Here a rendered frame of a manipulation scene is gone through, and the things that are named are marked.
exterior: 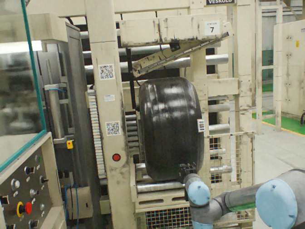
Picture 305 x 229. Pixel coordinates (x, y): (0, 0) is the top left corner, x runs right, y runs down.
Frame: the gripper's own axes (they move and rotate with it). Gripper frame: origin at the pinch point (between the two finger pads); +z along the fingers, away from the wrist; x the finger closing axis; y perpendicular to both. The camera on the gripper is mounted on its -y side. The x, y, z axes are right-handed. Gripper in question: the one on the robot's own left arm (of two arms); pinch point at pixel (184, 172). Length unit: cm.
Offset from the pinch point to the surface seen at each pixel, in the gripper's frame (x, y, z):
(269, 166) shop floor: -148, -74, 223
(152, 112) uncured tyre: 12.7, 30.8, -1.8
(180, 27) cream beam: -10, 75, 34
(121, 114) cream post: 27.7, 30.0, 13.1
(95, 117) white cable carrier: 41, 30, 14
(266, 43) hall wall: -531, 187, 1000
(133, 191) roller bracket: 25.3, -9.0, 6.3
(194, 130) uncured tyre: -5.9, 20.6, -4.5
